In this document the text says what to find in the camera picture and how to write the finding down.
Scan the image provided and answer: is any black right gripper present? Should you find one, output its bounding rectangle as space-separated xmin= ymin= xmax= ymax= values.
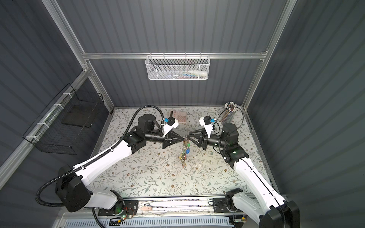
xmin=188 ymin=128 xmax=227 ymax=151

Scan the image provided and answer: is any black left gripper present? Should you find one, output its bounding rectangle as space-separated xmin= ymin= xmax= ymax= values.
xmin=145 ymin=131 xmax=184 ymax=150

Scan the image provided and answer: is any metal keyring with coloured keys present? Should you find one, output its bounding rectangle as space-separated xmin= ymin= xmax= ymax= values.
xmin=179 ymin=137 xmax=190 ymax=169

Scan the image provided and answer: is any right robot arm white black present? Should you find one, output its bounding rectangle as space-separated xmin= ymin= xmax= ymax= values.
xmin=187 ymin=123 xmax=300 ymax=228

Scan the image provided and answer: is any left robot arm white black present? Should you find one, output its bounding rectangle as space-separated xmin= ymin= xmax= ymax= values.
xmin=55 ymin=114 xmax=184 ymax=212

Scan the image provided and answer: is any pink calculator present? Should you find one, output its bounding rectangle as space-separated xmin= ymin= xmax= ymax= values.
xmin=172 ymin=110 xmax=187 ymax=124

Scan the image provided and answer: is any floral table mat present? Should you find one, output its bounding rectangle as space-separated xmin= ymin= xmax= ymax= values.
xmin=90 ymin=106 xmax=270 ymax=198

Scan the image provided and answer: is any cup of pencils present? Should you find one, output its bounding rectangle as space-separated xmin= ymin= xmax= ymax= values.
xmin=221 ymin=102 xmax=237 ymax=124

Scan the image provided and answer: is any white bottle in basket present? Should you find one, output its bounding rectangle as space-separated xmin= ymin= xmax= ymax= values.
xmin=188 ymin=70 xmax=208 ymax=78

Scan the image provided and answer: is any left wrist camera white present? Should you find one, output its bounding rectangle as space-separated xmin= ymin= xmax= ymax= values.
xmin=163 ymin=117 xmax=179 ymax=136

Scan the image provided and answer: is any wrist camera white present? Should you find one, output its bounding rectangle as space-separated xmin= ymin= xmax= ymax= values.
xmin=163 ymin=117 xmax=179 ymax=136
xmin=199 ymin=116 xmax=215 ymax=138

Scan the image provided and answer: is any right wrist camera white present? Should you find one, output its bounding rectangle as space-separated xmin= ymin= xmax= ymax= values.
xmin=199 ymin=116 xmax=215 ymax=138

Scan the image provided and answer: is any white wire mesh basket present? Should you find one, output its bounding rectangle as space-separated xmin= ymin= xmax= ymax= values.
xmin=145 ymin=56 xmax=211 ymax=80

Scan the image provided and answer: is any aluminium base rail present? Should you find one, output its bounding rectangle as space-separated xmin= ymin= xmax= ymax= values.
xmin=57 ymin=192 xmax=287 ymax=220

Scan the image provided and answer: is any black corrugated cable conduit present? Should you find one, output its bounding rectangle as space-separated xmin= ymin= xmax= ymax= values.
xmin=35 ymin=105 xmax=165 ymax=228

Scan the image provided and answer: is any black wire basket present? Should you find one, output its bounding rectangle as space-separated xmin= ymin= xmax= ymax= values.
xmin=23 ymin=87 xmax=105 ymax=155

